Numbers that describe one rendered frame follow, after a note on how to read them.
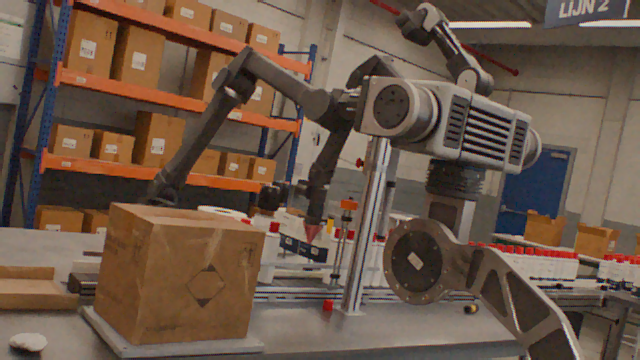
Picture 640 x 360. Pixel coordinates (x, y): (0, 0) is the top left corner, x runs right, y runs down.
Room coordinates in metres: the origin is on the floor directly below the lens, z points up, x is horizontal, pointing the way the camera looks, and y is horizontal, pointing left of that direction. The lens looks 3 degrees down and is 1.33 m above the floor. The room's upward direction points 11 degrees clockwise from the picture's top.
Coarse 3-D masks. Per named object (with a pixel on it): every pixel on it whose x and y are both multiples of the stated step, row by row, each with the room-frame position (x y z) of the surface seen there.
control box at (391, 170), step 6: (372, 144) 2.03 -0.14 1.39; (366, 150) 2.17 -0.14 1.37; (396, 150) 2.03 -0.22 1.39; (366, 156) 2.14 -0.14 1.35; (390, 156) 2.03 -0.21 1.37; (396, 156) 2.03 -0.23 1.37; (366, 162) 2.10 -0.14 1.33; (390, 162) 2.03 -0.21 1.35; (396, 162) 2.03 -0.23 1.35; (366, 168) 2.06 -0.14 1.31; (390, 168) 2.03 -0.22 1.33; (396, 168) 2.03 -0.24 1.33; (366, 174) 2.04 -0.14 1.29; (390, 174) 2.03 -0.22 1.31; (396, 174) 2.03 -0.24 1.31; (390, 180) 2.03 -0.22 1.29
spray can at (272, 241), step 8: (272, 224) 1.97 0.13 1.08; (280, 224) 1.98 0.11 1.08; (272, 232) 1.97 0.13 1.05; (272, 240) 1.96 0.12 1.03; (264, 248) 1.96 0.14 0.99; (272, 248) 1.96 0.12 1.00; (264, 256) 1.96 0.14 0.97; (272, 256) 1.96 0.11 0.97; (264, 272) 1.96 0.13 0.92; (272, 272) 1.97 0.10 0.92; (264, 280) 1.96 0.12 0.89; (272, 280) 1.98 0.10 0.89
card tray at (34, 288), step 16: (0, 272) 1.62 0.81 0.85; (16, 272) 1.64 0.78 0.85; (32, 272) 1.67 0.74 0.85; (48, 272) 1.69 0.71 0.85; (0, 288) 1.53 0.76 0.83; (16, 288) 1.56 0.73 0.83; (32, 288) 1.58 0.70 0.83; (48, 288) 1.61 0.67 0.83; (0, 304) 1.39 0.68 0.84; (16, 304) 1.41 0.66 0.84; (32, 304) 1.43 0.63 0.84; (48, 304) 1.45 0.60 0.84; (64, 304) 1.48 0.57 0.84
